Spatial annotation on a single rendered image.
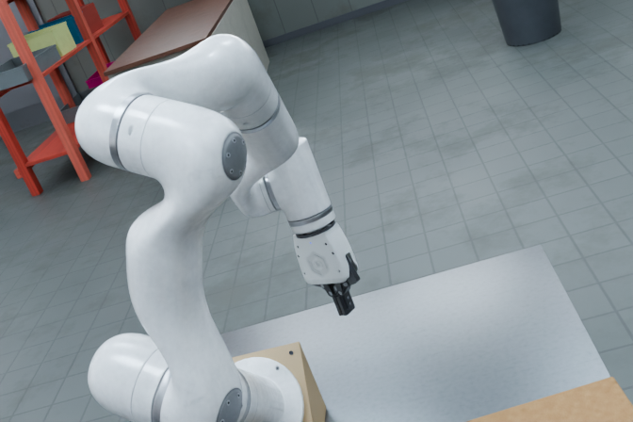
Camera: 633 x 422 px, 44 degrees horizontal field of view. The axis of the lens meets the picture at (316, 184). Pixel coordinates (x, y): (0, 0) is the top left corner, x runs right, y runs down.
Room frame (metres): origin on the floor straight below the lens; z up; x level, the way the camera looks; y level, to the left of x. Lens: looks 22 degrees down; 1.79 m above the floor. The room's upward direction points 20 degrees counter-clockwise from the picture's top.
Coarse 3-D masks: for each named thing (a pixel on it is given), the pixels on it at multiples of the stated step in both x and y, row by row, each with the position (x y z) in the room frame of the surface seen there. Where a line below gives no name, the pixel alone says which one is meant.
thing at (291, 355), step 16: (256, 352) 1.30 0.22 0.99; (272, 352) 1.29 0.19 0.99; (288, 352) 1.28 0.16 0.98; (288, 368) 1.26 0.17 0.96; (304, 368) 1.26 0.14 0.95; (304, 384) 1.23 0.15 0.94; (304, 400) 1.21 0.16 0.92; (320, 400) 1.27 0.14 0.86; (304, 416) 1.19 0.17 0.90; (320, 416) 1.23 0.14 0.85
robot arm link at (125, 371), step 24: (120, 336) 1.04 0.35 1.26; (144, 336) 1.04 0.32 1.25; (96, 360) 1.01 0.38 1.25; (120, 360) 0.99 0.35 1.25; (144, 360) 0.98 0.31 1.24; (96, 384) 0.98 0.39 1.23; (120, 384) 0.96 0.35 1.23; (144, 384) 0.95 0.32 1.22; (120, 408) 0.96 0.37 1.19; (144, 408) 0.94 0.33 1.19
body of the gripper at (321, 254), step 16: (336, 224) 1.27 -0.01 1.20; (304, 240) 1.28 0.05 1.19; (320, 240) 1.25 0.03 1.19; (336, 240) 1.25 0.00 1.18; (304, 256) 1.28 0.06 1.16; (320, 256) 1.26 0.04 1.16; (336, 256) 1.24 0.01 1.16; (352, 256) 1.26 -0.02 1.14; (304, 272) 1.29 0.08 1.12; (320, 272) 1.26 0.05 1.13; (336, 272) 1.24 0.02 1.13
